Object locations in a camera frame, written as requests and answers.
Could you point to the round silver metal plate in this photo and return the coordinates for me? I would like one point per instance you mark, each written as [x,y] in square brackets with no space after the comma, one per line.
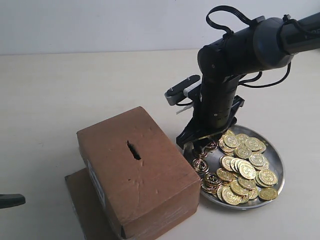
[224,153]

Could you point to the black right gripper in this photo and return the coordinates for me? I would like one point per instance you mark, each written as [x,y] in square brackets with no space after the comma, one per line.
[214,107]

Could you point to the gold coin bottom right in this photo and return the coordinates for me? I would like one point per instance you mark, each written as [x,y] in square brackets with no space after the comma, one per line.
[268,193]

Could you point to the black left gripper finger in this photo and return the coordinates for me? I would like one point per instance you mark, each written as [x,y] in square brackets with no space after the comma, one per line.
[11,200]

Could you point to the brown cardboard box with slot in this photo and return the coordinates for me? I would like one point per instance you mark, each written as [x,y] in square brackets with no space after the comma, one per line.
[144,184]

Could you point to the gold coin right side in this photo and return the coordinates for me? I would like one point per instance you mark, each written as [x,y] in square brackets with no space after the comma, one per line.
[268,177]

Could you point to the large gold coin bottom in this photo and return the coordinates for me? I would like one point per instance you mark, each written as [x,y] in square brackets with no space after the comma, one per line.
[229,197]

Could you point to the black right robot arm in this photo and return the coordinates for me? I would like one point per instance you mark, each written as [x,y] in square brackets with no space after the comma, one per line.
[265,44]

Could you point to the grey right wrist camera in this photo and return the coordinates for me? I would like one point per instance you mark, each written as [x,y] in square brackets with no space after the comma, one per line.
[179,92]

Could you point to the gold coin plate centre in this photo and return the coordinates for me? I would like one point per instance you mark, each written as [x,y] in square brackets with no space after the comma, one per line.
[246,170]

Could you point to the lone gold coin left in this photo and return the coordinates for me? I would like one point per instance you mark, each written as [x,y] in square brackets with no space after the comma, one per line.
[200,165]

